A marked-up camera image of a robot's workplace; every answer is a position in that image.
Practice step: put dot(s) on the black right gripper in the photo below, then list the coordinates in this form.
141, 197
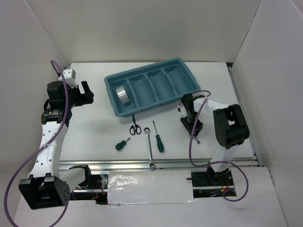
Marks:
190, 127

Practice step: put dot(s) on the blue four-compartment tray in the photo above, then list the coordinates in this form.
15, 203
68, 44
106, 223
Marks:
149, 86

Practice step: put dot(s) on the black handled scissors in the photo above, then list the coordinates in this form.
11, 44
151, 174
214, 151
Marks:
135, 128

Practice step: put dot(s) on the large silver ratchet wrench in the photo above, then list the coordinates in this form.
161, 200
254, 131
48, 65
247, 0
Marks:
149, 147

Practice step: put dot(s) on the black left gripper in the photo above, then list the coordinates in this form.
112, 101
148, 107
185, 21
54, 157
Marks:
84, 98

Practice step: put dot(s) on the aluminium front rail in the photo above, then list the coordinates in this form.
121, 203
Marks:
128, 164

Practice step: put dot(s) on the aluminium rail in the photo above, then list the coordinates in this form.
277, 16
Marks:
241, 103
128, 164

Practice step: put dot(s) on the long green handled screwdriver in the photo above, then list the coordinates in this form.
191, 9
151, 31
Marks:
160, 145

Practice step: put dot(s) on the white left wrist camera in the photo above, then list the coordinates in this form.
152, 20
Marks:
69, 75

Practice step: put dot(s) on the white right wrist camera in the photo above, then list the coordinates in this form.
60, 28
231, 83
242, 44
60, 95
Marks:
182, 110

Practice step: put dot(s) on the white tape roll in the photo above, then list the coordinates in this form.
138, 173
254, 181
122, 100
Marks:
122, 95

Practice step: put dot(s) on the white foil-edged cover sheet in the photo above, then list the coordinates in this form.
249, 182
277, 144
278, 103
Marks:
149, 187

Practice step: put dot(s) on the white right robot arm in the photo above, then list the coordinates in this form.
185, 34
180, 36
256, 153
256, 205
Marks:
230, 129

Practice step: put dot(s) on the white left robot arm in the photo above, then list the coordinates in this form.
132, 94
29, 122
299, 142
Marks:
45, 187

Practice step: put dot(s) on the aluminium right side rail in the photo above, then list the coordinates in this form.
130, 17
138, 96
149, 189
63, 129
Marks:
241, 103

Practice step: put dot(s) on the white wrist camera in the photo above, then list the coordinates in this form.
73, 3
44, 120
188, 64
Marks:
182, 110
69, 75

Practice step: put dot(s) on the stubby green handled screwdriver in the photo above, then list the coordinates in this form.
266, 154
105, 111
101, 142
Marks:
119, 146

